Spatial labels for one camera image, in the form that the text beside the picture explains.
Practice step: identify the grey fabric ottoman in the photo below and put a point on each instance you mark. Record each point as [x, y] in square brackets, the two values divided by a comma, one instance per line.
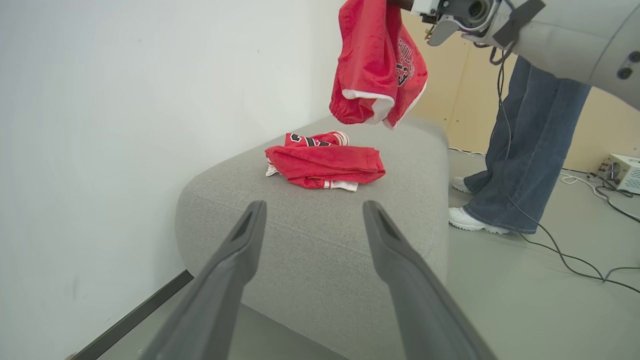
[310, 240]

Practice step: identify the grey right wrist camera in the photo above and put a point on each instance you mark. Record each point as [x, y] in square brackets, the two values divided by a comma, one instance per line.
[467, 14]

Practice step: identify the person in blue jeans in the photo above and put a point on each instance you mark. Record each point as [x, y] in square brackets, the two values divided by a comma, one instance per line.
[530, 150]

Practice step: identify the white sneaker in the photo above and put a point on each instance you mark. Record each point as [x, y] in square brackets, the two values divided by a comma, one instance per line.
[461, 185]
[470, 221]

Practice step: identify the red basketball shorts white trim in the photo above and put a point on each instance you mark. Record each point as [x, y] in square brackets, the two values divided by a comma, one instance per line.
[370, 65]

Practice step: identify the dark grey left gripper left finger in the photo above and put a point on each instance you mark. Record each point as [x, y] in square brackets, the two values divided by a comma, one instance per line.
[215, 300]

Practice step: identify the white electronics box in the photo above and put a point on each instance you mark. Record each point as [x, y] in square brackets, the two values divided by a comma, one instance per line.
[625, 172]

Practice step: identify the red jersey with striped trim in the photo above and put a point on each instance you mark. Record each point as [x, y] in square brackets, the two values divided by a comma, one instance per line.
[325, 162]

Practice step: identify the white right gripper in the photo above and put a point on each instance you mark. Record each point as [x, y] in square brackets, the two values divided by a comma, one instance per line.
[425, 9]

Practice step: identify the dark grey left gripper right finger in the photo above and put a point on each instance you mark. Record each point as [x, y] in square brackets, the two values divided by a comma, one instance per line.
[425, 310]

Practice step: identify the dark grey baseboard strip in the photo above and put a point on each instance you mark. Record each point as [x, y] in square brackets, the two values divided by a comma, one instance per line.
[135, 315]

